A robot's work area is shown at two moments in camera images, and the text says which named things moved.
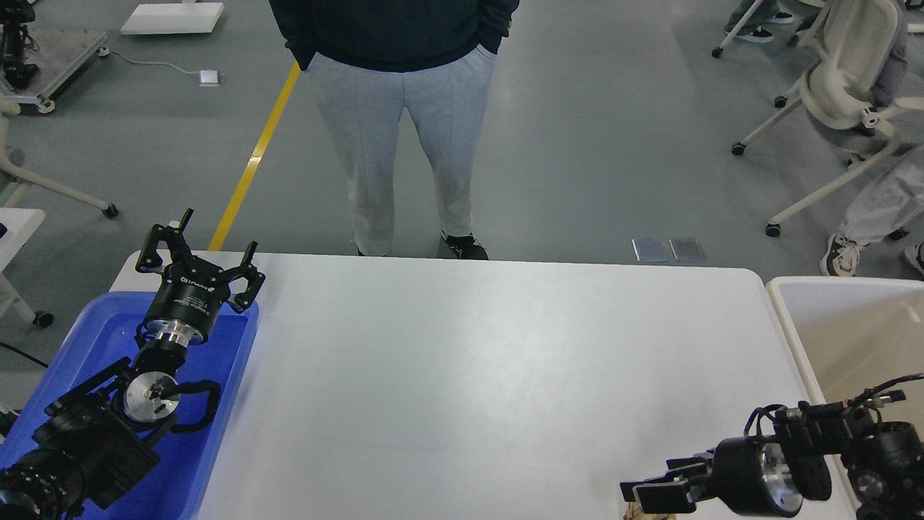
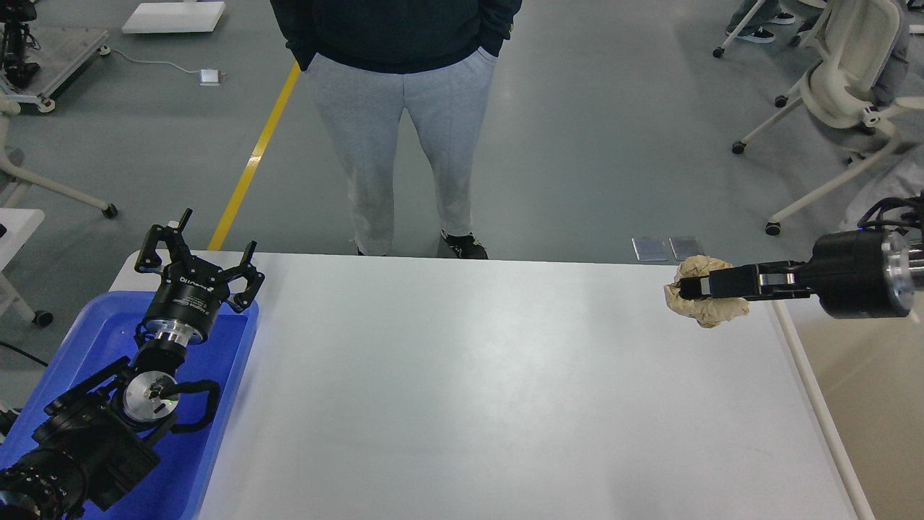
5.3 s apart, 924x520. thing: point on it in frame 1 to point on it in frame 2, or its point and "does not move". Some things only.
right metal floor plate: x=686 y=249 does not move
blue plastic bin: x=102 y=333 does not move
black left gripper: x=188 y=302 does not move
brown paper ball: x=634 y=512 to x=709 y=311
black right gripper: x=750 y=477 to x=856 y=274
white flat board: x=173 y=18 does not move
